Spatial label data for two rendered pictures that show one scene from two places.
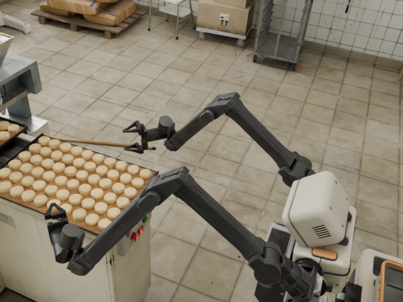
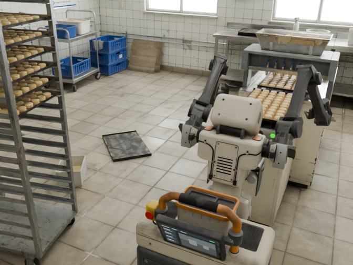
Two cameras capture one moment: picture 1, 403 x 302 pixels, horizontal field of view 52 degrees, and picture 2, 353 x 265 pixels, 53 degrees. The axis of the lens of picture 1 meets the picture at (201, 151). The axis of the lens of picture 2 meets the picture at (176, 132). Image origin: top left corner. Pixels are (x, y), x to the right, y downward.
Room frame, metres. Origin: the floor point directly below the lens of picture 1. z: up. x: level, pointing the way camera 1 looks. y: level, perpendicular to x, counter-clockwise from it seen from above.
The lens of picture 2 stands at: (0.81, -1.89, 1.77)
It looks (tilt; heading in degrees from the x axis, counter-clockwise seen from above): 25 degrees down; 96
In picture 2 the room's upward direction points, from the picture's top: 1 degrees clockwise
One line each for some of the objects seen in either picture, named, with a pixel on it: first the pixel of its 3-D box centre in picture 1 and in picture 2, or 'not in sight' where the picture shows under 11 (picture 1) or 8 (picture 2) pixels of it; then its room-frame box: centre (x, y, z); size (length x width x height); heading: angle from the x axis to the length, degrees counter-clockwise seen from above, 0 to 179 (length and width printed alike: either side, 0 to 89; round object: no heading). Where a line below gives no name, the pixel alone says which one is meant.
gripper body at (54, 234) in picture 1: (60, 237); (220, 94); (0.86, 0.44, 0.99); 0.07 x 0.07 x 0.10; 27
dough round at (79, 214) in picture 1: (79, 214); not in sight; (1.04, 0.43, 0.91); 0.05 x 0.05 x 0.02
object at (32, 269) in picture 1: (71, 243); (266, 156); (1.26, 0.59, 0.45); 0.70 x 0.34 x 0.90; 71
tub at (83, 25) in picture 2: not in sight; (74, 26); (-1.46, 3.70, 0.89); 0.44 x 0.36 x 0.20; 170
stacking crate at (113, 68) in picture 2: not in sight; (109, 65); (-1.14, 4.41, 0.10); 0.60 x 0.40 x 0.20; 70
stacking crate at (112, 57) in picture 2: not in sight; (108, 54); (-1.14, 4.41, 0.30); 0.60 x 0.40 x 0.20; 72
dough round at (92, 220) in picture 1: (92, 220); not in sight; (1.02, 0.38, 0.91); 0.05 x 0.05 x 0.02
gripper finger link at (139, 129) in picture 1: (133, 132); not in sight; (1.44, 0.30, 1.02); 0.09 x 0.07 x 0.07; 117
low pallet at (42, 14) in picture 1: (91, 16); not in sight; (5.12, 1.57, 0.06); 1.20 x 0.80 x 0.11; 74
